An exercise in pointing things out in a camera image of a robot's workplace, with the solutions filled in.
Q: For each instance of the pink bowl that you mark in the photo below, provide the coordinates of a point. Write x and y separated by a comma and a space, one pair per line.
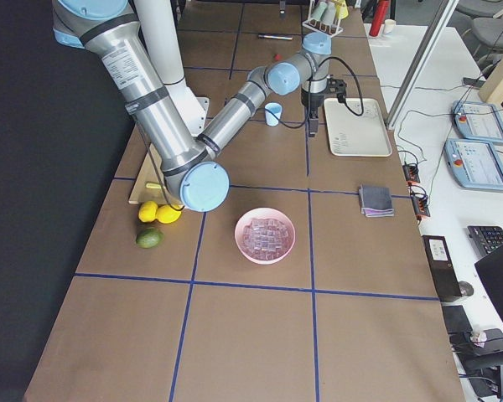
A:
262, 213

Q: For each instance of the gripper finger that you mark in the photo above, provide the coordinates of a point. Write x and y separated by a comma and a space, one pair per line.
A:
313, 127

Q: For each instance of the green avocado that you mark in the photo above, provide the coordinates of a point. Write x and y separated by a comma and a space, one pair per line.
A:
149, 238

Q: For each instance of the cream bear tray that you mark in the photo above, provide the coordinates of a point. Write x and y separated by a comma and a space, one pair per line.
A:
356, 136

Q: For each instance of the far teach pendant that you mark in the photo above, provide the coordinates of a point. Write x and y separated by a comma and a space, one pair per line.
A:
478, 120

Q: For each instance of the light blue plastic cup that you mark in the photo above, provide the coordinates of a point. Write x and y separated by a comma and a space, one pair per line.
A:
273, 112

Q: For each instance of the upper yellow lemon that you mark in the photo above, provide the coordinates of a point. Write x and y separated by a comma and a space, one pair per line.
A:
147, 212

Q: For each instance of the office chair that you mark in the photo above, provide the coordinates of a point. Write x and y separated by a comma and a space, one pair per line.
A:
488, 31

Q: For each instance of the red bottle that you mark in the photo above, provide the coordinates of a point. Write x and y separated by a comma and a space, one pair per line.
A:
379, 17

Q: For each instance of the black box device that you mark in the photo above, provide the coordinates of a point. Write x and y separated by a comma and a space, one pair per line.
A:
441, 267

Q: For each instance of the teach pendant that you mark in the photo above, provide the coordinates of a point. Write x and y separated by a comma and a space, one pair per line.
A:
478, 120
474, 164

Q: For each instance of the aluminium frame post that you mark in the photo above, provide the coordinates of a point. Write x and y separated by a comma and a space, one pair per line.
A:
424, 51

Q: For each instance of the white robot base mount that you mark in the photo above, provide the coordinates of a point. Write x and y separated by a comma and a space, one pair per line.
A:
159, 32

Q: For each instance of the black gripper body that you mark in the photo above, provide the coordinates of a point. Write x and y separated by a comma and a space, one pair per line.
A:
282, 6
309, 102

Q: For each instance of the small white cup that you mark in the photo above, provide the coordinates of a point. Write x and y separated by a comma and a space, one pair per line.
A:
388, 26

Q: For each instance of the grey folded cloth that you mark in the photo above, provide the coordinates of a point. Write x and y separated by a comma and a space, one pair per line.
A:
375, 201

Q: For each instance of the orange usb hub far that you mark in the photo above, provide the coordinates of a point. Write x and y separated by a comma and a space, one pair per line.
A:
411, 173

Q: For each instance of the lower yellow lemon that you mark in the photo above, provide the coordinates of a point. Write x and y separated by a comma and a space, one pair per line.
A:
166, 214

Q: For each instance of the yellow lemon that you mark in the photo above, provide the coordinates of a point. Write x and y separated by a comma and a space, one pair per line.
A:
147, 212
166, 214

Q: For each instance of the steel muddler black tip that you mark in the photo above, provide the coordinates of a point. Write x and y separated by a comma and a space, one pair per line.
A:
272, 36

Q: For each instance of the orange usb hub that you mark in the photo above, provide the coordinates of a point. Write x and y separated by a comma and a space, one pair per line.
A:
411, 173
419, 199

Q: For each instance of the bamboo cutting board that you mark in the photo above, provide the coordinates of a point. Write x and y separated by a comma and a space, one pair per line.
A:
149, 172

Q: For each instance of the orange usb hub near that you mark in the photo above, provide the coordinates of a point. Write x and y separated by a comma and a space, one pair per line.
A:
419, 199

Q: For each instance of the wire cup rack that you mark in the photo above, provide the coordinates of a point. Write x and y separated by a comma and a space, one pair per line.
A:
326, 16

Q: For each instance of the black keyboard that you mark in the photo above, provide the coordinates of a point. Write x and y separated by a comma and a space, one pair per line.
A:
486, 238

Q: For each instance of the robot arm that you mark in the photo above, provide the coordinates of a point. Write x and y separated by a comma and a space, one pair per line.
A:
138, 45

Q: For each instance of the computer mouse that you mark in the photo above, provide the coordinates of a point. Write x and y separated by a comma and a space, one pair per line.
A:
466, 289

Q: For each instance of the near teach pendant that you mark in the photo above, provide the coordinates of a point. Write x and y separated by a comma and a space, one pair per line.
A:
474, 164

